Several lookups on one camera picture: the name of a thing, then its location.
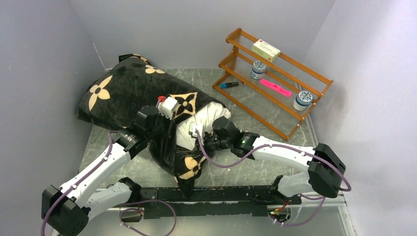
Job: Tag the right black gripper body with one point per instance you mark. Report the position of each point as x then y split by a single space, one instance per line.
211 144

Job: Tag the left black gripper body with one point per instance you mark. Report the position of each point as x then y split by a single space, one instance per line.
163 126

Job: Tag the black pillowcase with beige flowers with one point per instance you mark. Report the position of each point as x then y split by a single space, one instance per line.
113 100

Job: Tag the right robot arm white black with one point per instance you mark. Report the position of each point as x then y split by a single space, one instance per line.
320 169

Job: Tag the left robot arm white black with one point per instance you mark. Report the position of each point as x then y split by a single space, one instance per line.
94 176

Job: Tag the blue marker pen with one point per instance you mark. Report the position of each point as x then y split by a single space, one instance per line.
228 85

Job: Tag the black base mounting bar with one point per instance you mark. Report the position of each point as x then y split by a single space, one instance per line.
255 200

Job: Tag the pink flat plastic item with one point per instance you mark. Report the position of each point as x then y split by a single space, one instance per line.
276 88

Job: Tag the wooden two-tier shelf rack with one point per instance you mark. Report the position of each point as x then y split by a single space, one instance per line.
270 108

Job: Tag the white jar blue lid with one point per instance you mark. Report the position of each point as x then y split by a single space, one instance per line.
258 70
302 100

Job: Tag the white cardboard box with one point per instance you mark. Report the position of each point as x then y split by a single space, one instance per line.
265 50

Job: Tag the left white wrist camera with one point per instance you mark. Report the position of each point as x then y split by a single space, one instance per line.
168 107

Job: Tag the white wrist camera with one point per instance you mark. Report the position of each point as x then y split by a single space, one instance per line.
196 129
168 107

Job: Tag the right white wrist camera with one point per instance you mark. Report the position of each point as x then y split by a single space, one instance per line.
196 129

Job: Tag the aluminium frame rail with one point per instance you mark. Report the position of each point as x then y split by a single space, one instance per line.
289 216

